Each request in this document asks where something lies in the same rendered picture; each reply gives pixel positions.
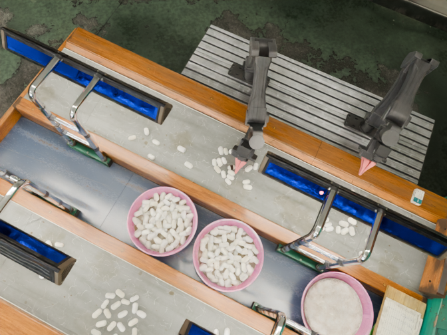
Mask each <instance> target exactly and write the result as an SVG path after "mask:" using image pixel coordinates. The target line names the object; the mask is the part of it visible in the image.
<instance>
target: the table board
mask: <svg viewBox="0 0 447 335"><path fill-rule="evenodd" d="M75 29H76V28H75ZM75 29H74V31H75ZM74 31H73V32H74ZM73 32H72V33H73ZM72 33H71V34H70V35H69V36H68V38H69V37H70V36H71V35H72ZM68 38H67V39H68ZM67 39H66V40H65V41H64V43H63V44H62V45H61V46H60V47H59V48H58V51H62V50H63V49H64V48H65V46H66V41H67ZM42 70H43V68H42V69H41V70H40V71H39V73H40V72H41V71H42ZM39 73H38V74H37V75H36V77H37V76H38V75H39ZM36 77H34V79H35V78H36ZM34 79H33V80H32V81H34ZM32 81H31V82H30V84H31V83H32ZM30 84H29V85H28V86H27V87H26V89H24V91H23V92H22V93H21V95H20V96H21V97H23V98H24V96H25V95H26V94H27V93H28V89H29V86H30ZM18 98H19V97H18ZM18 98H17V99H18ZM15 102H16V101H15ZM15 102H14V103H15ZM14 103H13V104H14ZM13 104H12V105H13ZM12 105H11V107H10V108H9V109H8V111H6V113H5V114H4V115H3V116H2V118H1V119H0V143H1V141H2V140H3V139H4V137H5V136H6V135H7V134H8V133H9V131H10V130H11V129H12V127H13V126H14V125H15V124H16V123H17V121H18V120H19V119H20V117H22V115H21V114H20V113H19V112H18V111H16V109H14V107H12Z"/></svg>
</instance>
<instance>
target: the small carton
mask: <svg viewBox="0 0 447 335"><path fill-rule="evenodd" d="M423 197H424V191H422V190H419V189H417V188H416V189H414V191H413V194H412V198H411V200H410V202H411V203H413V204H415V205H421V203H422V199H423Z"/></svg>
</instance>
